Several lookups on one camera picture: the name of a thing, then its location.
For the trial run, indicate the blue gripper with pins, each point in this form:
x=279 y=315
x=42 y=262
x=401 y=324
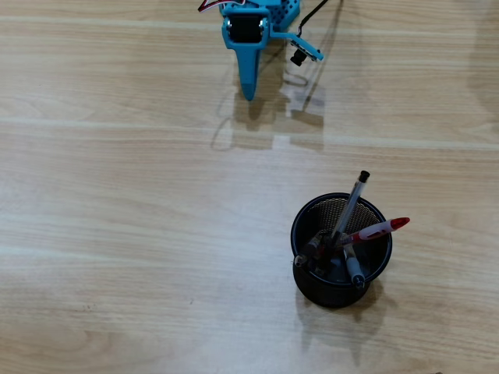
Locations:
x=245 y=32

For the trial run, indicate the black grip chrome tip pen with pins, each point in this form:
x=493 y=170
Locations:
x=312 y=249

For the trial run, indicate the black mesh pen holder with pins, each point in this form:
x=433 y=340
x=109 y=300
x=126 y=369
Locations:
x=312 y=288

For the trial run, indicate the blue mounted wrist camera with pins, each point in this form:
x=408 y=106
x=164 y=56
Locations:
x=308 y=48

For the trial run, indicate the blue perforated robot base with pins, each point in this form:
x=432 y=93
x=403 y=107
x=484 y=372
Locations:
x=286 y=13

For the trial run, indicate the clear pen with black cap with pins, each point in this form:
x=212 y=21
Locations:
x=352 y=202

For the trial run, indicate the red retractable pen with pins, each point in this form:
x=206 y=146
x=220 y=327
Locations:
x=397 y=223

